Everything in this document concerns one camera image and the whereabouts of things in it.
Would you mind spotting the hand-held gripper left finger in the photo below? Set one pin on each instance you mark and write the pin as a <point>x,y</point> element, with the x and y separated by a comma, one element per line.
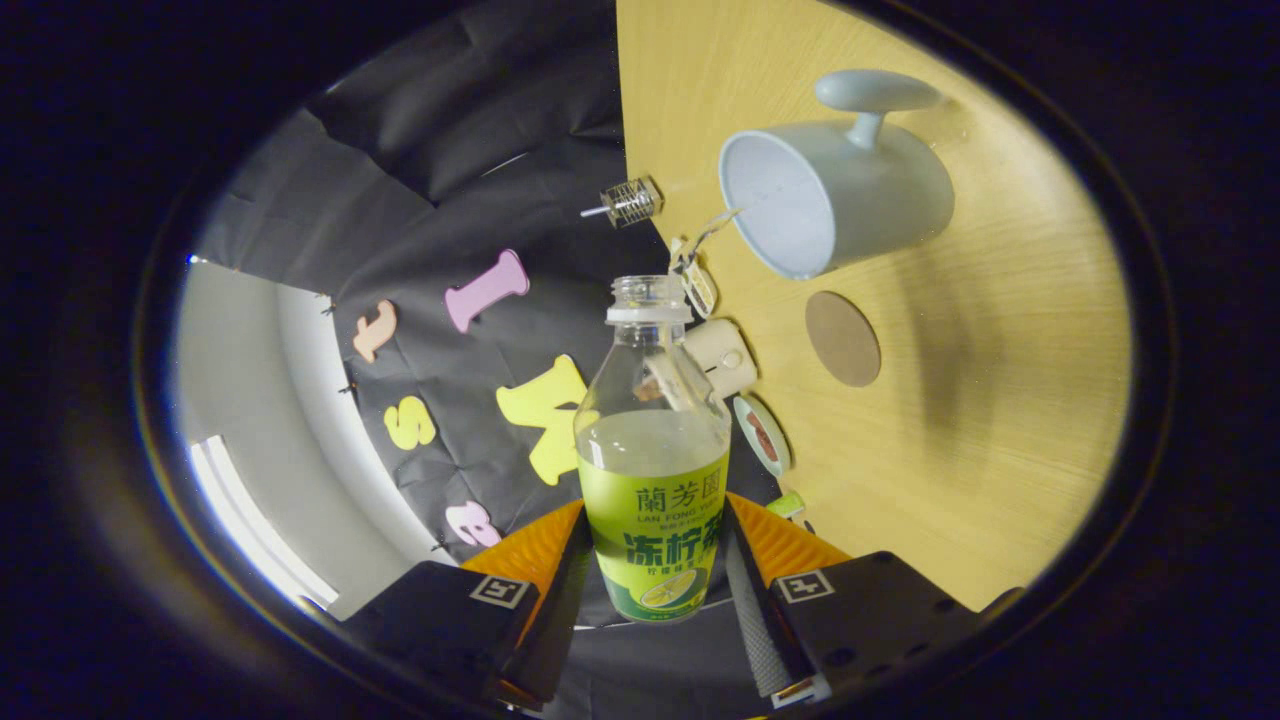
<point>560,620</point>

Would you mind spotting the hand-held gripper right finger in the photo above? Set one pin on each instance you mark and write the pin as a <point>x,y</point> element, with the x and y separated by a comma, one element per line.
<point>745,600</point>

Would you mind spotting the black backdrop cloth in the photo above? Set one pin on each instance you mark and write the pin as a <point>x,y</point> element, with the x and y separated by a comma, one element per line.
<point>450,200</point>

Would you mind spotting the rectangular ceiling light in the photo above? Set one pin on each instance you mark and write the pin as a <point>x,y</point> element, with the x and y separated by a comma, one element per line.
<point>255,520</point>

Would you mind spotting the wooden table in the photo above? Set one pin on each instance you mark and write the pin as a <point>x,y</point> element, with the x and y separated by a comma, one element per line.
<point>1000,400</point>

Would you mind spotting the white cup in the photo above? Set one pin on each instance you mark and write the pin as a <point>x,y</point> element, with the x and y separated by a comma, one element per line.
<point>870,200</point>

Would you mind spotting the white toaster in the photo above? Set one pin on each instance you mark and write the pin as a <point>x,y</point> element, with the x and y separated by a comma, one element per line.
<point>722,358</point>

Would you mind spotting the round brown coaster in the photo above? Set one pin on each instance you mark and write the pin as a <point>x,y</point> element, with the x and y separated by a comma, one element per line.
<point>843,340</point>

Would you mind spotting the pale green plate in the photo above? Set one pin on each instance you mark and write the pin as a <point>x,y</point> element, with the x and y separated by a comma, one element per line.
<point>778,462</point>

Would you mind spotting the clear juice bottle green label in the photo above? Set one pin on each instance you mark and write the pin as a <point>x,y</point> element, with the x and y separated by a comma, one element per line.
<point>655,520</point>

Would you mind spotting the white divided tray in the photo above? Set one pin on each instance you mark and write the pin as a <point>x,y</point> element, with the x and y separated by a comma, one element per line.
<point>697,285</point>

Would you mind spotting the small white green bottle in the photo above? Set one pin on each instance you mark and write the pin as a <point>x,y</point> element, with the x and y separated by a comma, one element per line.
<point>786,504</point>

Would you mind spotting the brown meat piece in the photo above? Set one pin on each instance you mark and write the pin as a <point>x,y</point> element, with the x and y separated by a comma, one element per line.
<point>768,452</point>
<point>757,428</point>

